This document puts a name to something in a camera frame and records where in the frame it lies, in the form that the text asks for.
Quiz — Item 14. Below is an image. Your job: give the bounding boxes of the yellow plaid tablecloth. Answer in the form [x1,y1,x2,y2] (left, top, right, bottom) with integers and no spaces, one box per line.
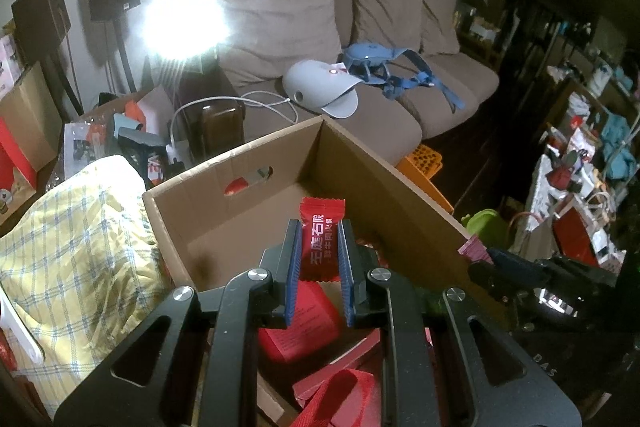
[0,154,173,423]

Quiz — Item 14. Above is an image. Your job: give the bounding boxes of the white cable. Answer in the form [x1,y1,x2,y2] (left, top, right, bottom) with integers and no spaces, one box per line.
[167,89,301,158]

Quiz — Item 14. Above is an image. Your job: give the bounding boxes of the pink packet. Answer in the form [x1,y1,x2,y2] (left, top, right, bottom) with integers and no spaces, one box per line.
[459,237,494,266]

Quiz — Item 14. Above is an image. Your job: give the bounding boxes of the white patterned bag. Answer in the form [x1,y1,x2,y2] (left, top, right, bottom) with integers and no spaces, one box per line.
[530,147,591,258]

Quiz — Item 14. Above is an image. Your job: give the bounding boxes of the red webbing strap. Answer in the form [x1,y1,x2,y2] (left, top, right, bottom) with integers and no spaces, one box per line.
[287,369,388,427]

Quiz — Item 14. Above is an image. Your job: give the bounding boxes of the teal cloth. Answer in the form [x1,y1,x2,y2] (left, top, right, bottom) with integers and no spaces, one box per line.
[600,114,632,180]

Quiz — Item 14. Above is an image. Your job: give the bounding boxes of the white domed device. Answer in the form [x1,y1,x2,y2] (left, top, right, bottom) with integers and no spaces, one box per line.
[284,59,362,118]

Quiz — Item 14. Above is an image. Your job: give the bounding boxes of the red white paper bag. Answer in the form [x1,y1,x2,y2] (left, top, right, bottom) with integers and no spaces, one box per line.
[552,207,601,260]

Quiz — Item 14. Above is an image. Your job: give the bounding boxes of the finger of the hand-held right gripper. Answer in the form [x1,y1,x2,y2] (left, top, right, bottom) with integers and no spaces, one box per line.
[466,260,532,304]
[486,248,557,281]

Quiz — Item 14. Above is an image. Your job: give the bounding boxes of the green plastic container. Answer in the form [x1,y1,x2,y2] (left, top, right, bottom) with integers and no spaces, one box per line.
[462,208,511,248]

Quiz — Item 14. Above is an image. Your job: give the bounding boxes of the red snack packet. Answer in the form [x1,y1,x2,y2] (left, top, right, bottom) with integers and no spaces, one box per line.
[297,197,347,283]

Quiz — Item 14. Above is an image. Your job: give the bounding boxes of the brown sofa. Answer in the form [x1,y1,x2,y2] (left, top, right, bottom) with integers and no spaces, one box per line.
[165,0,501,152]

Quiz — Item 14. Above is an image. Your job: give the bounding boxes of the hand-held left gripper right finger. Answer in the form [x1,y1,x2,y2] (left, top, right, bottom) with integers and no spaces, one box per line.
[337,219,583,427]

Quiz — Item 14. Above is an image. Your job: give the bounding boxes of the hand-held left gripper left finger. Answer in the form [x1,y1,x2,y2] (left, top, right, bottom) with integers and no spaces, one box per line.
[54,218,304,427]

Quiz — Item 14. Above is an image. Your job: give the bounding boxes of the dark grey handheld device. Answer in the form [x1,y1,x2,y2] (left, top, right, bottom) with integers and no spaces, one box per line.
[117,127,169,186]

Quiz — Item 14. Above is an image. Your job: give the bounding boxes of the large beige sofa cushion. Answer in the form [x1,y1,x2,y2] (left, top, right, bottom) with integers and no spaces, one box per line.
[195,0,346,85]

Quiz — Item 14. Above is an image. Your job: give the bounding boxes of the dark brown wooden box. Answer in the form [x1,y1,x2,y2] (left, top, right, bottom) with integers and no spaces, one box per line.
[197,102,247,158]

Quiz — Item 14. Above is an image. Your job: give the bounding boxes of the clear plastic bag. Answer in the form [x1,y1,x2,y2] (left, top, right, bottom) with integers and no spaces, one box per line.
[62,122,108,168]

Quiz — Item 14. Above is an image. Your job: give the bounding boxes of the red packets in box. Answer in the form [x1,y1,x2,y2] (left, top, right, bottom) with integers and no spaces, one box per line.
[259,279,347,364]

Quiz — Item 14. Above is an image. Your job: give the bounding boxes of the orange white small item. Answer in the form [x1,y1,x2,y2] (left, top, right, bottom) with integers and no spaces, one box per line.
[125,99,149,128]

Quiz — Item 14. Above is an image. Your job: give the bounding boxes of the plain brown carton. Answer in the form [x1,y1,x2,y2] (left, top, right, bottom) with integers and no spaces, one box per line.
[0,62,63,168]

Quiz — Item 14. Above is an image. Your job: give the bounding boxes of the bright lamp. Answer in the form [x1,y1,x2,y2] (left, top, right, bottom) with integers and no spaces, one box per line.
[140,0,231,82]

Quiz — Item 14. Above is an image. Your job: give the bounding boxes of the small cardboard box orange flap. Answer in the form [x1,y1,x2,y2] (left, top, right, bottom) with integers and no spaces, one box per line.
[397,157,457,217]

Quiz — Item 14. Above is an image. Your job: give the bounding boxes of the blue strapped device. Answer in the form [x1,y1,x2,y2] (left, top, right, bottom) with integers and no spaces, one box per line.
[342,42,466,112]

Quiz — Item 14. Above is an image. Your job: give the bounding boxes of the cluttered shelf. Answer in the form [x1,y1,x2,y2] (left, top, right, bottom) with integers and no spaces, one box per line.
[452,0,516,70]

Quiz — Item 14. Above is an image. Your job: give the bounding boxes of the red chocolate print gift bag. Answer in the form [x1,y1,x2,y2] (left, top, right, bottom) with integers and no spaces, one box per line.
[0,117,39,228]

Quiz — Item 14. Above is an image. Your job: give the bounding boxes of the small white pink box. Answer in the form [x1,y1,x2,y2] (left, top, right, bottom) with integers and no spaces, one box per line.
[0,34,23,92]

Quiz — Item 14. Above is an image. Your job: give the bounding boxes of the large brown cardboard box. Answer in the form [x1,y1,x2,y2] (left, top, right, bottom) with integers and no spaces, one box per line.
[142,114,493,427]

